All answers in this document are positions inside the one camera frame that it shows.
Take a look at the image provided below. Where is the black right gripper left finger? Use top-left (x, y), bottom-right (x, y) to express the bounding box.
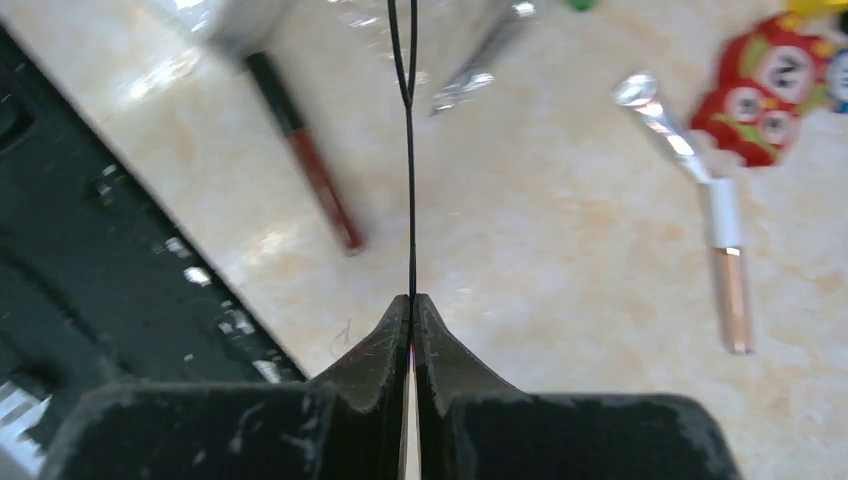
top-left (40, 295), bottom-right (411, 479)

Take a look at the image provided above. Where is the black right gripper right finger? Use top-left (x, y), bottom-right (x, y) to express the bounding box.
top-left (411, 294), bottom-right (741, 479)

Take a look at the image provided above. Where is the black wire loop tool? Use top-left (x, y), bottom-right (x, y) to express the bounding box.
top-left (387, 0), bottom-right (418, 305)

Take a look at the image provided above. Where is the dark red lipstick tube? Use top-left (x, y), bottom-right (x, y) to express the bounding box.
top-left (243, 51), bottom-right (365, 254)

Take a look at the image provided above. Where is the silver small tube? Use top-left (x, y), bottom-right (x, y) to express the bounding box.
top-left (612, 70), bottom-right (712, 184)

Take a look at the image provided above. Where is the white cosmetic box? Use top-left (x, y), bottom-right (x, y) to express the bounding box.
top-left (191, 0), bottom-right (291, 58)

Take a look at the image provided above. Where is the green tube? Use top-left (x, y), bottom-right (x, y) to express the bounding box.
top-left (566, 0), bottom-right (596, 12)

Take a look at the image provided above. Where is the yellow cube block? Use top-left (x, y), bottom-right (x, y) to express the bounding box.
top-left (785, 0), bottom-right (848, 17)

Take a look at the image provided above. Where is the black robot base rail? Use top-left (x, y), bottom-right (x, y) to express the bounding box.
top-left (0, 26), bottom-right (307, 458)

